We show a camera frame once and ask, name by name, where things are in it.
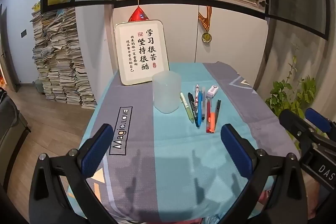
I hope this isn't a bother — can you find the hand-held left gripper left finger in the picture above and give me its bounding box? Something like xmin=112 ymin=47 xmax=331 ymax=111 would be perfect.
xmin=28 ymin=123 xmax=118 ymax=224

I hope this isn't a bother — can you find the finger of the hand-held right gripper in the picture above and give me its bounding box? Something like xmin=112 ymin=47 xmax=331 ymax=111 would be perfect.
xmin=279 ymin=109 xmax=328 ymax=151
xmin=304 ymin=108 xmax=336 ymax=136

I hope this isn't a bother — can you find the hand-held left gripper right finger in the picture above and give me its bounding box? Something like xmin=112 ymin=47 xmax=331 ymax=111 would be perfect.
xmin=220 ymin=123 xmax=307 ymax=224

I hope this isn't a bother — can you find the slim black pen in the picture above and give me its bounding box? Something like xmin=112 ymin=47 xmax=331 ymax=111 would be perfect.
xmin=214 ymin=100 xmax=222 ymax=122

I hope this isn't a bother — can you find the red pen with clear cap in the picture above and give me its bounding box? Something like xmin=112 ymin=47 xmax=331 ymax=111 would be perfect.
xmin=205 ymin=97 xmax=213 ymax=133

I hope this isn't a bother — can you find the light blue pen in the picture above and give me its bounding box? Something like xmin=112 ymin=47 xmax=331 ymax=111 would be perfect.
xmin=202 ymin=90 xmax=208 ymax=121

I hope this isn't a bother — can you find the black marker pen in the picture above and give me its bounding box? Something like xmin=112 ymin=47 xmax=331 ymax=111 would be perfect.
xmin=187 ymin=93 xmax=198 ymax=119

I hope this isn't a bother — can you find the white green pen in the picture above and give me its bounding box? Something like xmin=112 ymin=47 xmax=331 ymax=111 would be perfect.
xmin=180 ymin=92 xmax=195 ymax=123

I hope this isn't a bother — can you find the frosted plastic pen cup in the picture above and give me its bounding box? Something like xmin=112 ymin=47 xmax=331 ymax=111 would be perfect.
xmin=152 ymin=72 xmax=181 ymax=114

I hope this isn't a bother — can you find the person's right forearm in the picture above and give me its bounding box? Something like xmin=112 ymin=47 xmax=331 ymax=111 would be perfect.
xmin=307 ymin=183 xmax=324 ymax=220

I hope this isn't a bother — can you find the green potted plant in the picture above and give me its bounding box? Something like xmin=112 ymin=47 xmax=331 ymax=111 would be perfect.
xmin=265 ymin=51 xmax=318 ymax=121

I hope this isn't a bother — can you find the orange eraser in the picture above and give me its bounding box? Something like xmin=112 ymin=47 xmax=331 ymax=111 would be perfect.
xmin=209 ymin=112 xmax=218 ymax=133

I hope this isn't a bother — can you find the pink clothing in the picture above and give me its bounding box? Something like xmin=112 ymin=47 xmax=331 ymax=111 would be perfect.
xmin=257 ymin=189 xmax=272 ymax=205

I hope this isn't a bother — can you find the blue grey printed tablecloth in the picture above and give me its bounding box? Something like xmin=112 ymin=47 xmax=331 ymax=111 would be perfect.
xmin=67 ymin=61 xmax=301 ymax=224

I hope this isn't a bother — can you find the white purple correction tape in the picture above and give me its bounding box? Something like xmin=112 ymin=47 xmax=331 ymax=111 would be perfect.
xmin=206 ymin=85 xmax=219 ymax=98

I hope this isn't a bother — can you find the pink patterned pen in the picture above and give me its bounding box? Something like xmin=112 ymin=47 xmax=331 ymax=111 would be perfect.
xmin=194 ymin=84 xmax=201 ymax=109

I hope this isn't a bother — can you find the dark grey chair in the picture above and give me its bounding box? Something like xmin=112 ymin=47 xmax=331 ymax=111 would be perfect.
xmin=0 ymin=94 xmax=31 ymax=188

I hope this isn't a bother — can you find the tall pile of papers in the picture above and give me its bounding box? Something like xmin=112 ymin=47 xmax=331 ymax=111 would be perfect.
xmin=31 ymin=7 xmax=97 ymax=110

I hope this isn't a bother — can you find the framed calligraphy board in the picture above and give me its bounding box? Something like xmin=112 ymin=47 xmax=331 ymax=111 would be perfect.
xmin=114 ymin=20 xmax=170 ymax=86

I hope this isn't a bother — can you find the gold medal with striped ribbon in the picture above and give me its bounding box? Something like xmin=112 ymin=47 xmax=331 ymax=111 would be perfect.
xmin=197 ymin=6 xmax=213 ymax=43

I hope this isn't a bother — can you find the dark door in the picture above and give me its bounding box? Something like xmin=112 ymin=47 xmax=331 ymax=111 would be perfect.
xmin=0 ymin=4 xmax=20 ymax=93

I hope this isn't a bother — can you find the white bookshelf cabinet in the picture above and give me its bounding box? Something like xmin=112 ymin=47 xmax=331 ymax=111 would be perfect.
xmin=110 ymin=0 xmax=276 ymax=75

